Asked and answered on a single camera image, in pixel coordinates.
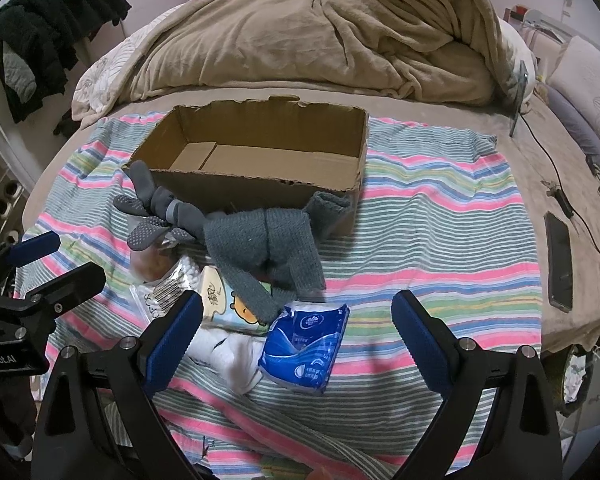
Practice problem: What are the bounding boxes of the grey pillow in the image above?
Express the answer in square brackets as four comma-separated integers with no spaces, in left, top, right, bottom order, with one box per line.
[545,85,600,171]

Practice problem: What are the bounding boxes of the bed with taupe sheet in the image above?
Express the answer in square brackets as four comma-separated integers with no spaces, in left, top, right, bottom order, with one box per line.
[15,85,600,356]

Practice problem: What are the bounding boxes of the striped blanket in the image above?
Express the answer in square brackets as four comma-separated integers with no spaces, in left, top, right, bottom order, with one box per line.
[17,112,543,480]

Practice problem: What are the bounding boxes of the black phone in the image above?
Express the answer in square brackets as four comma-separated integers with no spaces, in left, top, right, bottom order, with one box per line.
[544,211,575,313]

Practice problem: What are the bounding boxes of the blue tissue pack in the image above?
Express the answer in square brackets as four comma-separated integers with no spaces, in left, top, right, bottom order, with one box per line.
[262,302,351,395]

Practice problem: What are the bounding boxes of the white floral quilt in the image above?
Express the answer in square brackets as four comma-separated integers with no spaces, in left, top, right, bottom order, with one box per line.
[72,25,148,117]

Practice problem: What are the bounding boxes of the cotton swab bag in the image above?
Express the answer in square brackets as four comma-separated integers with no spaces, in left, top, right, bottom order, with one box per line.
[130,255,203,321]

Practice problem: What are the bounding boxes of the grey knit cloth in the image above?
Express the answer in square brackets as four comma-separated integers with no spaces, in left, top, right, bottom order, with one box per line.
[202,191,353,323]

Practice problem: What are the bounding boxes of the black cable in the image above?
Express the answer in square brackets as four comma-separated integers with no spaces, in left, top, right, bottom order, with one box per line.
[522,115,600,286]

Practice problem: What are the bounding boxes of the white sock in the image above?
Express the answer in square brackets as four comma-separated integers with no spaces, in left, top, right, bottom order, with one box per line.
[187,329,241,366]
[215,337,270,395]

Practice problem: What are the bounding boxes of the yellow green tissue pack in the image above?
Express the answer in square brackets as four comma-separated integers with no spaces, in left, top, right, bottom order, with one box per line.
[197,266,276,337]

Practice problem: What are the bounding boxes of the white embroidered cushion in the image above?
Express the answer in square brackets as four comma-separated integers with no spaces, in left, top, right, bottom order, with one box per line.
[550,37,600,161]

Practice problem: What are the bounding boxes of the white pillow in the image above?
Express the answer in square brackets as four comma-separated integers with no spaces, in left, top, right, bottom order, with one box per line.
[499,19,538,107]

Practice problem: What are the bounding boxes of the bread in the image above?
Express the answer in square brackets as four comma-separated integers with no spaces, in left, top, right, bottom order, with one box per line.
[130,237,181,283]

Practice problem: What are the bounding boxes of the tablet on stand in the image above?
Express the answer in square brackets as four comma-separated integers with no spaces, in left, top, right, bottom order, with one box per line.
[509,59,530,137]

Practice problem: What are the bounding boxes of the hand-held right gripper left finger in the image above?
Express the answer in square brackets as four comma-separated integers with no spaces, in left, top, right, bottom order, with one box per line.
[30,290,204,480]

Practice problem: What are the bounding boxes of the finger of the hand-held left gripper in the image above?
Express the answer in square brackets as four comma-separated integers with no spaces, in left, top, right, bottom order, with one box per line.
[25,262,107,315]
[0,232,62,286]

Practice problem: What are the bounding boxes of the brown cardboard box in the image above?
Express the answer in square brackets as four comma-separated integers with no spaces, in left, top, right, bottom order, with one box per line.
[121,96,370,238]

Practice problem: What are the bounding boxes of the grey grip socks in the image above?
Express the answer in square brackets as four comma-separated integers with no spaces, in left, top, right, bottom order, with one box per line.
[128,200,216,252]

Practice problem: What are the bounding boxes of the beige comforter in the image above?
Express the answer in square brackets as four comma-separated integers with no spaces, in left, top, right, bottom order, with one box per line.
[72,0,511,126]

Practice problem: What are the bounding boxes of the black hanging clothes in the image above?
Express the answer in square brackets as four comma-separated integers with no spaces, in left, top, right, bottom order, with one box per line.
[0,0,132,123]

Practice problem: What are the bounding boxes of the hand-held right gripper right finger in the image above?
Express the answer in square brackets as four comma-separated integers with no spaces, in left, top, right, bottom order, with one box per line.
[391,290,563,480]

